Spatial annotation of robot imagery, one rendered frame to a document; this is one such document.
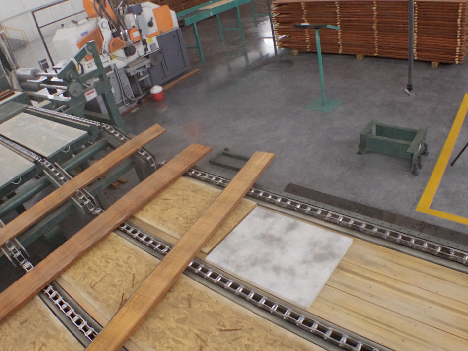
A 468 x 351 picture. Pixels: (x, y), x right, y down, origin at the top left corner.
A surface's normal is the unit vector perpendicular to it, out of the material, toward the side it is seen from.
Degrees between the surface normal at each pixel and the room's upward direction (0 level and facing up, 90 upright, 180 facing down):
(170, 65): 90
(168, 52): 90
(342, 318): 0
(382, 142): 90
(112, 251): 0
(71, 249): 0
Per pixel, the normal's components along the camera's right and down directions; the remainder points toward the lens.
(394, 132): -0.60, 0.55
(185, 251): -0.18, -0.81
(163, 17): 0.78, 0.23
